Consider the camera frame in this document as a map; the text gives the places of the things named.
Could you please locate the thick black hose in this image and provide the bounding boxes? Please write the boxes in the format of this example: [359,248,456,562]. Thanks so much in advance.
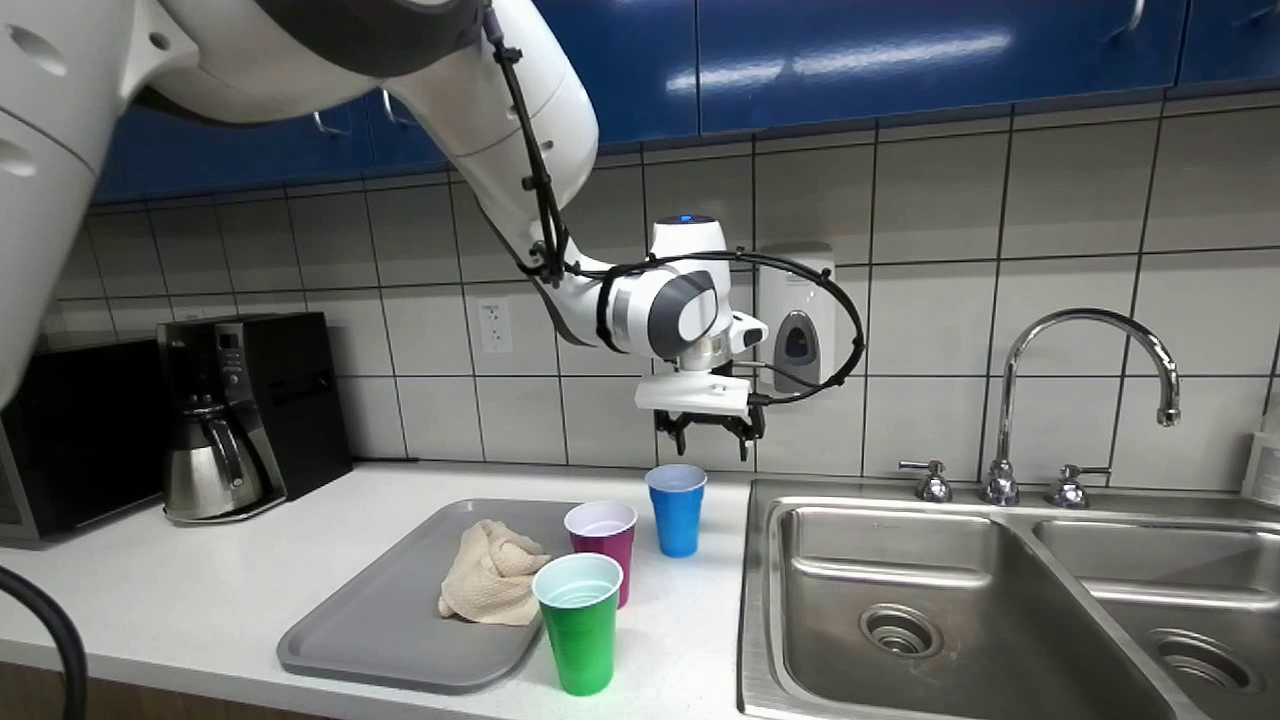
[0,562,93,720]

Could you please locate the chrome gooseneck faucet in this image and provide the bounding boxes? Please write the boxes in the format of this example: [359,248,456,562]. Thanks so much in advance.
[980,305,1189,509]

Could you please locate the white wall soap dispenser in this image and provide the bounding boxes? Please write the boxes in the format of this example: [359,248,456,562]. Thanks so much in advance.
[746,240,841,394]

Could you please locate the black microwave oven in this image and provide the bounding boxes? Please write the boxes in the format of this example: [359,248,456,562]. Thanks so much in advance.
[0,337,175,551]

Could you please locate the purple plastic cup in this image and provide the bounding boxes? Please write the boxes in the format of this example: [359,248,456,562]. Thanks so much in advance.
[559,500,640,613]

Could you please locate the grey plastic tray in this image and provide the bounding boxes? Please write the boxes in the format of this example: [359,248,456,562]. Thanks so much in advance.
[276,494,580,696]

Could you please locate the blue plastic cup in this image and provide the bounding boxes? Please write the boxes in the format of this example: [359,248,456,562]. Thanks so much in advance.
[644,459,712,561]

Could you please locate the wooden base cabinet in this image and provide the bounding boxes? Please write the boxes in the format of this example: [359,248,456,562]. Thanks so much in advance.
[0,661,330,720]

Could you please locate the green plastic cup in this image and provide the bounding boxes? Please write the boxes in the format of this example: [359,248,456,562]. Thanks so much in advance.
[526,551,626,700]

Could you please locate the white wall outlet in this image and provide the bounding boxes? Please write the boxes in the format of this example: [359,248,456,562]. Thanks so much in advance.
[473,290,514,358]

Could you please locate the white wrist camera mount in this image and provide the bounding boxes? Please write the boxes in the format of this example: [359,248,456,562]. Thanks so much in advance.
[632,377,760,419]

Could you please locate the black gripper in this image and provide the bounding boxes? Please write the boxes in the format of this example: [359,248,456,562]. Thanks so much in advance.
[651,405,766,462]

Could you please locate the stainless steel carafe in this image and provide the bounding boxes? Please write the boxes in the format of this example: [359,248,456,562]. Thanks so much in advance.
[165,394,270,523]

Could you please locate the beige cloth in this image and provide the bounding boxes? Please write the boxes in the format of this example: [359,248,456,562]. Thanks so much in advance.
[431,515,553,630]

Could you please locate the black coffee maker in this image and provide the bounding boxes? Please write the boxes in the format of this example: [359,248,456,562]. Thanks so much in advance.
[157,308,354,529]

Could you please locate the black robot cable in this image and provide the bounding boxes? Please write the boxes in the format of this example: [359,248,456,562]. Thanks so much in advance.
[474,5,872,411]

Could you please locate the chrome faucet handle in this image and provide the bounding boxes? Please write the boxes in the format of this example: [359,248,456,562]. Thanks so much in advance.
[1043,459,1114,510]
[896,454,955,509]

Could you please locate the stainless steel double sink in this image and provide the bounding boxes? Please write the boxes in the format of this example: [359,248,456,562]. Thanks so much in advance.
[734,477,1280,720]

